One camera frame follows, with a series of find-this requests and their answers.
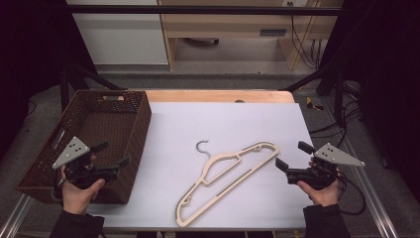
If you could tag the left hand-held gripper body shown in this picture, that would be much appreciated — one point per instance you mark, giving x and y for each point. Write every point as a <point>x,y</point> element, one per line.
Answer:
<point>74,152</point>

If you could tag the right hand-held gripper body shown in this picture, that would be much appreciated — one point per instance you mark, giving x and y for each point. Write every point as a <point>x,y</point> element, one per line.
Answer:
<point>333,154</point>

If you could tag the brown woven basket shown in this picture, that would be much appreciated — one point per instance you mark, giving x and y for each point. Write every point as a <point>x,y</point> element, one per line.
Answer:
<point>99,125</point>

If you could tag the beige plastic clothes hanger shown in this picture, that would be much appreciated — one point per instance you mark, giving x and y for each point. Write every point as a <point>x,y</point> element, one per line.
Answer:
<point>228,158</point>

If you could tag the person's right hand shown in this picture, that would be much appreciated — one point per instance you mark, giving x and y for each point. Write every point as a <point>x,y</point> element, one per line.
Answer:
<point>325,197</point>

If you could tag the person's left hand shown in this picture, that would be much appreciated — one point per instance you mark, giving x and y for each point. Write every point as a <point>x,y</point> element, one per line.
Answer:
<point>77,200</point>

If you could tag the yellow and black tool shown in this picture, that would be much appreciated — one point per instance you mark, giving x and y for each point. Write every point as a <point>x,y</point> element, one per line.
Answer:
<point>312,105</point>

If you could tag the white table sheet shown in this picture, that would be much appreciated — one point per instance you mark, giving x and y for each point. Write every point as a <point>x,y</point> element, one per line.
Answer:
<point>198,125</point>

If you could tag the dark curtain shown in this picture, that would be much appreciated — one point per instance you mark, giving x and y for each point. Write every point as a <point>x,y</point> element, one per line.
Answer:
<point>29,49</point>
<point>386,66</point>

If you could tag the white cabinet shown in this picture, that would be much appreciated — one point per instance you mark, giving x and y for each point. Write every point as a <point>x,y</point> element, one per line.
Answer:
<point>122,39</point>

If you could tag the light wooden desk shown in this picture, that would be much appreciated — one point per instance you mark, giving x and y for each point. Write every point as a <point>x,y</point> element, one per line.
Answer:
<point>224,24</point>

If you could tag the aluminium rail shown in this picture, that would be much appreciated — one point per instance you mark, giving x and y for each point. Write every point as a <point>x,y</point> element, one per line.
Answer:
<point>369,185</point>
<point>15,216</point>

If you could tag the black frame strut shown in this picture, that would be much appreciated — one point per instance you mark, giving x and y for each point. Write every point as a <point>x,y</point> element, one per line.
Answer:
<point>338,95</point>
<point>64,89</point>

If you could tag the black horizontal frame bar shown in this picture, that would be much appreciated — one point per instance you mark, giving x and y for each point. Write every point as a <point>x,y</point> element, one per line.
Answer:
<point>198,10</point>

